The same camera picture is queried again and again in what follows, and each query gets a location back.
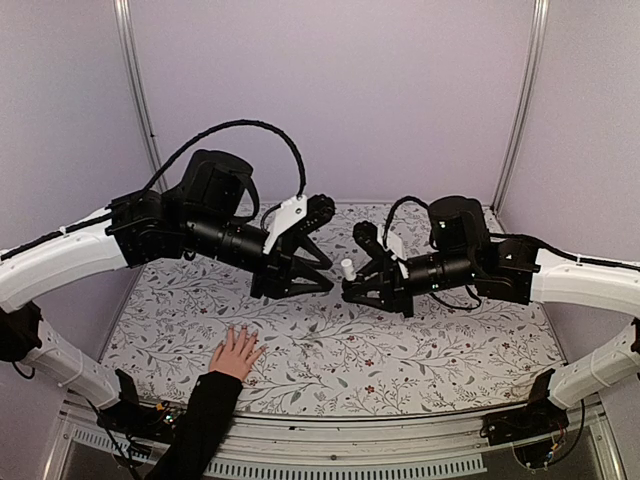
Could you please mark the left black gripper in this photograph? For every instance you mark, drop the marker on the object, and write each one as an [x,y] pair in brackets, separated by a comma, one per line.
[280,268]

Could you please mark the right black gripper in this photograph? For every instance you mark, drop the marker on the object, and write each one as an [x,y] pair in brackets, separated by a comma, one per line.
[389,286]

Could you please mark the white capped nail polish bottle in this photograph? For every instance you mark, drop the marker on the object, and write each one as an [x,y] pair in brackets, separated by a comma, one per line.
[348,269]

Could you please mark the black sleeved forearm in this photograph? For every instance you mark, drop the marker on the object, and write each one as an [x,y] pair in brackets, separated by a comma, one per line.
[202,428]

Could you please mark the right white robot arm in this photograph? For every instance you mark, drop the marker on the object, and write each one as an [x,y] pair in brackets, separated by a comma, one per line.
[514,268]

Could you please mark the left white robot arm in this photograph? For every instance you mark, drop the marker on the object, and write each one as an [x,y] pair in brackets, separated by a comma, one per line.
[196,217]

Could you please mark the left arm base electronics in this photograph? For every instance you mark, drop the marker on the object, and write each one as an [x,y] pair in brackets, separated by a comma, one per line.
[138,420]

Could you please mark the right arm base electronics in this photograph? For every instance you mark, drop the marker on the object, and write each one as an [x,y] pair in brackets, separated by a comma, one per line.
[539,416]

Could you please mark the person's bare hand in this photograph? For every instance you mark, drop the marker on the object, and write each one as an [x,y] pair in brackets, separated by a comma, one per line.
[237,354]

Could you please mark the floral patterned table mat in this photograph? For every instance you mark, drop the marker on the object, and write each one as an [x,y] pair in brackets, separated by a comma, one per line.
[323,356]

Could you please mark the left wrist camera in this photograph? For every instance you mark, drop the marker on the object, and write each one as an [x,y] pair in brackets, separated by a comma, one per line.
[298,214]

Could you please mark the metal table front rail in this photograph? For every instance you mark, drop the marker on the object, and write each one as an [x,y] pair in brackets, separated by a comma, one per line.
[449,446]

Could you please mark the right aluminium frame post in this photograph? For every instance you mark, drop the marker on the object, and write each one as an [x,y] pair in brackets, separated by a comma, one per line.
[532,64]

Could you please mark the aluminium frame post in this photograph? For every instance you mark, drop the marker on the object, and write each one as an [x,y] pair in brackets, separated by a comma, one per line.
[124,24]
[532,64]

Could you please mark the left aluminium frame post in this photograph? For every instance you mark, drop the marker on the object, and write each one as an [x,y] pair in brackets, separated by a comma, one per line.
[124,24]

